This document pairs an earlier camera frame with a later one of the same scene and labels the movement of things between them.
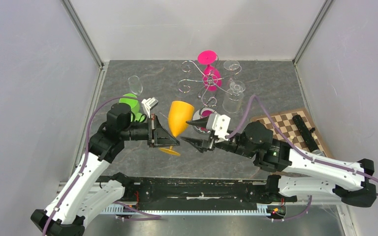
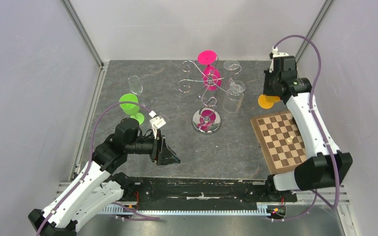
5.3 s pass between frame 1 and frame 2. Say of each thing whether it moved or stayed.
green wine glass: stayed
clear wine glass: stayed
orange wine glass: moved
